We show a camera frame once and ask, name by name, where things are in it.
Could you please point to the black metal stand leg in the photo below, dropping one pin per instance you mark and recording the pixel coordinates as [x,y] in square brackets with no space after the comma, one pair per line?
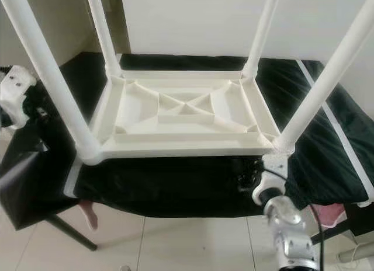
[345,230]
[73,235]

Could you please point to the white round stand base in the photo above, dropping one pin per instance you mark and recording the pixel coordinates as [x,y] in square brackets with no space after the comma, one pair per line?
[356,253]

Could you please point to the white plastic table leg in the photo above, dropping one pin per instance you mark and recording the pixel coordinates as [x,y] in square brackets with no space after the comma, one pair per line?
[333,78]
[262,34]
[52,78]
[104,31]

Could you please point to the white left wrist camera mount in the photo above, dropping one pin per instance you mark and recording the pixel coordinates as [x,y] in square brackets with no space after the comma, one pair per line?
[14,90]

